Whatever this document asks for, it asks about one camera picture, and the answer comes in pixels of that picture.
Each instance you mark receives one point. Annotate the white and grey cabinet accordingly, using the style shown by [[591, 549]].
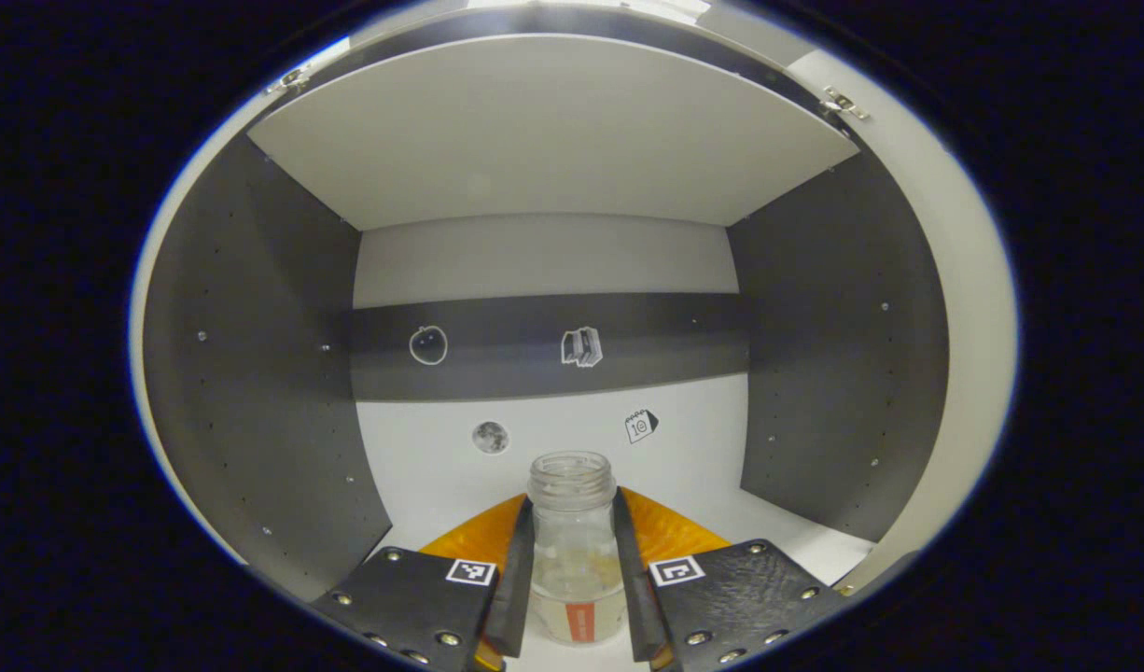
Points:
[[535, 140]]

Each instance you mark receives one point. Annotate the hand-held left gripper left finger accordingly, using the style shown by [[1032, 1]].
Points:
[[519, 588]]

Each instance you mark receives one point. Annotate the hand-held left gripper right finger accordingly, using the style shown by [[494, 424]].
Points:
[[633, 597]]

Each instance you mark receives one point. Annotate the white cabinet door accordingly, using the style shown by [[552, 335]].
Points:
[[245, 117], [973, 308]]

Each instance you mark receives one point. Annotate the clear plastic bottle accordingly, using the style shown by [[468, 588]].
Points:
[[577, 560]]

